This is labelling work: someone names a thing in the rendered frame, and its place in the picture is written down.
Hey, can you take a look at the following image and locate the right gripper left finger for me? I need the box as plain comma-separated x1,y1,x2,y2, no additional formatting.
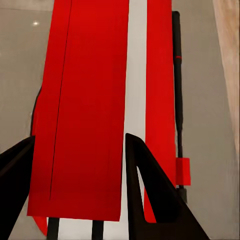
0,135,36,240

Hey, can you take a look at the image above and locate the radio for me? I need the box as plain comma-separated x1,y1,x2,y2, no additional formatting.
27,0,191,240

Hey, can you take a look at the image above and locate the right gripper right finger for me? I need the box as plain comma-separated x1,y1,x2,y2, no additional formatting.
125,133,210,240

